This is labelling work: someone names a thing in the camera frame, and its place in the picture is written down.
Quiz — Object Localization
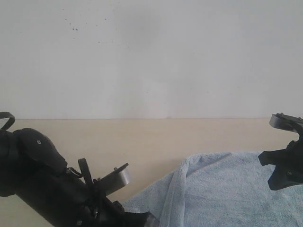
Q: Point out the black left camera cable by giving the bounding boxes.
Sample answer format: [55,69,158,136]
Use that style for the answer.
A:
[0,111,16,131]

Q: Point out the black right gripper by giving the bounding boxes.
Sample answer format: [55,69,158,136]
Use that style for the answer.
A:
[258,136,303,191]

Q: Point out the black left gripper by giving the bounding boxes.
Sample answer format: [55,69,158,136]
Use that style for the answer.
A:
[78,189,152,227]

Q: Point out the light blue terry towel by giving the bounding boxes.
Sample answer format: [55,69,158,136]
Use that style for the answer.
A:
[123,153,303,227]

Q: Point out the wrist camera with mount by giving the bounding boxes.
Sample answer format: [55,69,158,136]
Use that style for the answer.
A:
[94,163,131,196]
[269,113,303,136]

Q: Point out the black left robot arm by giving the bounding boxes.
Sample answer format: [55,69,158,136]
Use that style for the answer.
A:
[0,128,158,227]

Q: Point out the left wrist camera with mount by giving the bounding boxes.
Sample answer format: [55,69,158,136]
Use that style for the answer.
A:
[94,163,131,196]

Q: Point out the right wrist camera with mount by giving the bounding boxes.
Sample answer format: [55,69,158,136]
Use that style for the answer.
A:
[269,113,303,136]

